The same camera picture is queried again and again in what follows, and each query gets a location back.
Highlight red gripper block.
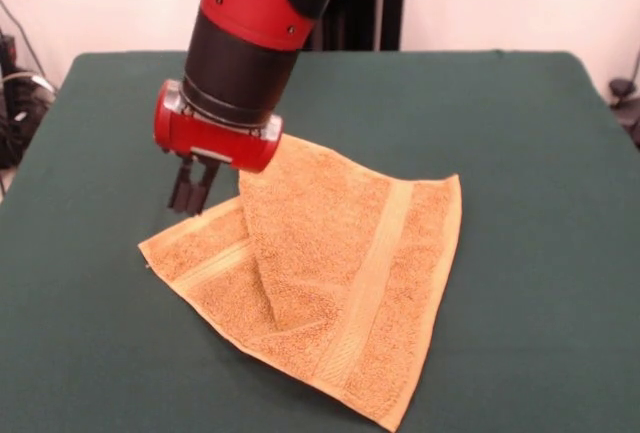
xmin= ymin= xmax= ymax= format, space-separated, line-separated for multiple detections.
xmin=152 ymin=79 xmax=284 ymax=217

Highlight orange terry towel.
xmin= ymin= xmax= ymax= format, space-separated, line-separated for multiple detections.
xmin=137 ymin=133 xmax=462 ymax=433

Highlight dark green table cloth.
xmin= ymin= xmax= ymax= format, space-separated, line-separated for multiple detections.
xmin=0 ymin=50 xmax=640 ymax=433

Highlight black floor device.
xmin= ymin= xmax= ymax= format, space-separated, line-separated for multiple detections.
xmin=608 ymin=50 xmax=640 ymax=149

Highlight black cable bundle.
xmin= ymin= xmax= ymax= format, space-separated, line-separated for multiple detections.
xmin=0 ymin=0 xmax=57 ymax=170

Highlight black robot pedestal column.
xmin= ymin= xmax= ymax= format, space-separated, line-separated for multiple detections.
xmin=304 ymin=0 xmax=416 ymax=53

